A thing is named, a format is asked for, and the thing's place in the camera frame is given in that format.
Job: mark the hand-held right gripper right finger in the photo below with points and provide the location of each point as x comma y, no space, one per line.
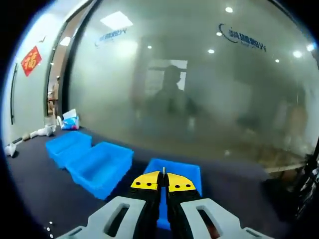
216,219

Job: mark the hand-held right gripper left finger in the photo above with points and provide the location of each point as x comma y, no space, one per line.
117,216

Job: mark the blue plastic bin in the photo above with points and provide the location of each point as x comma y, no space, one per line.
184,171
67,147
99,171

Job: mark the small silver screw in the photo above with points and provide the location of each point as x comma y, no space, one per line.
164,170

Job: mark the screws nuts and washers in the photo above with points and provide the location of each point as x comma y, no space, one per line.
50,222

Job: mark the blue white tissue pack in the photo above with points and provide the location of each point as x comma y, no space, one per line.
71,122

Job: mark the white bundled objects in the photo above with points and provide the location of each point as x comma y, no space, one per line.
43,131

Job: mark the small tan object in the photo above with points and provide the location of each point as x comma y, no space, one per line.
25,137

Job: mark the white crumpled cloth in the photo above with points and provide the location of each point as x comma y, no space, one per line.
10,150

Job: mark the red diamond wall decoration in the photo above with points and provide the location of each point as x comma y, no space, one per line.
31,61

